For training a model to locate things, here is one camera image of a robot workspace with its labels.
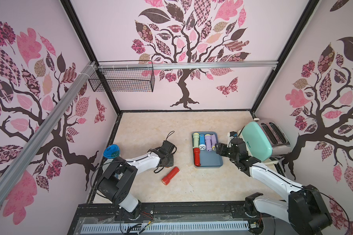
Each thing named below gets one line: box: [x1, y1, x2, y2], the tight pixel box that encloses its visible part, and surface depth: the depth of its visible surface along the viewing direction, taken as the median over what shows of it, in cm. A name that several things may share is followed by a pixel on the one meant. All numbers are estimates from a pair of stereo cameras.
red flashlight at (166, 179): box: [161, 166, 180, 186], surface depth 85 cm
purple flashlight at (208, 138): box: [204, 134, 212, 152], surface depth 100 cm
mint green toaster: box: [238, 117, 292, 163], surface depth 85 cm
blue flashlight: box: [199, 134, 207, 151], surface depth 99 cm
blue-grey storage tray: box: [192, 131, 224, 169], surface depth 94 cm
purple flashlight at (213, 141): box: [210, 133, 217, 151], surface depth 102 cm
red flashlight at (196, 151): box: [193, 147, 201, 167], surface depth 94 cm
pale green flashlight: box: [193, 132, 200, 149], surface depth 102 cm
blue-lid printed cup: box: [102, 143, 121, 160], surface depth 88 cm
